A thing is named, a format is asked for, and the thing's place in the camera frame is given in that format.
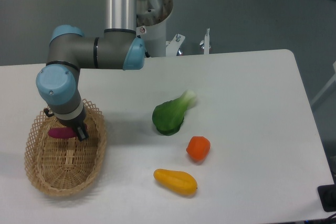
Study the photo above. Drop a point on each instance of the yellow papaya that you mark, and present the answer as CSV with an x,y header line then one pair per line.
x,y
177,181

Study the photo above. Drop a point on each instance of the white table clamp bracket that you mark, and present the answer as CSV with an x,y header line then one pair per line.
x,y
205,45

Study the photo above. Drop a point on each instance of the black device at edge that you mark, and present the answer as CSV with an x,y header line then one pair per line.
x,y
327,197

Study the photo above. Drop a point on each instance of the orange carrot chunk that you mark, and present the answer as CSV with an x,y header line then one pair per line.
x,y
198,148

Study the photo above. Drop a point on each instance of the purple sweet potato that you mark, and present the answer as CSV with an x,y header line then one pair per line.
x,y
62,132

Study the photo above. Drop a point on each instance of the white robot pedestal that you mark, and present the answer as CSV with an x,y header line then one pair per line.
x,y
152,16

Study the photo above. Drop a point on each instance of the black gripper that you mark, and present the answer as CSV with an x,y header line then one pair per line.
x,y
76,123

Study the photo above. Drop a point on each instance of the white metal base frame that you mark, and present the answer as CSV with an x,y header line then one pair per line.
x,y
173,46

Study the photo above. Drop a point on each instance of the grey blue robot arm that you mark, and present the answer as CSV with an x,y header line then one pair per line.
x,y
70,51

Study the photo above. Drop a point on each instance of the white frame leg right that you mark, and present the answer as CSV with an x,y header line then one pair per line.
x,y
324,93

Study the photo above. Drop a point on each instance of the woven wicker basket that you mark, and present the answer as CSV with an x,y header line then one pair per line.
x,y
65,166

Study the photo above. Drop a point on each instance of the green bok choy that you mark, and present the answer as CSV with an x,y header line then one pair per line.
x,y
169,116

